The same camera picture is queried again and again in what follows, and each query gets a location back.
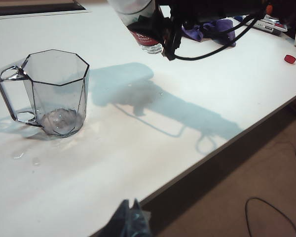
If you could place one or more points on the purple cloth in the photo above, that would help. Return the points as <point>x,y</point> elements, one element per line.
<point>224,24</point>

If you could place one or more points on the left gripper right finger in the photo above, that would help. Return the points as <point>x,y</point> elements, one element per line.
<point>140,224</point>

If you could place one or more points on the pile of pens and boxes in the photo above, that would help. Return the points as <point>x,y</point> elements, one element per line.
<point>271,24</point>

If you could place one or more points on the brown felt desk partition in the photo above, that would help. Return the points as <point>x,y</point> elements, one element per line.
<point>27,6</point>

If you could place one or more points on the transparent grey faceted mug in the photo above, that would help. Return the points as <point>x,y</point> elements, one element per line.
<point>64,103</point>

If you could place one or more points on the Nongfu Spring water bottle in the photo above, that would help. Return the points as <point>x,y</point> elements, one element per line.
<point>133,10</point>

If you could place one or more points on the red bottle cap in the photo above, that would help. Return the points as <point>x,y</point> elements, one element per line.
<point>290,59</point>

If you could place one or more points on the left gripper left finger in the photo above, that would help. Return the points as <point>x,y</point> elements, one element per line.
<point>123,222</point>

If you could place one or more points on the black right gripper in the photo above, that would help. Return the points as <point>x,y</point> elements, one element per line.
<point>195,10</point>

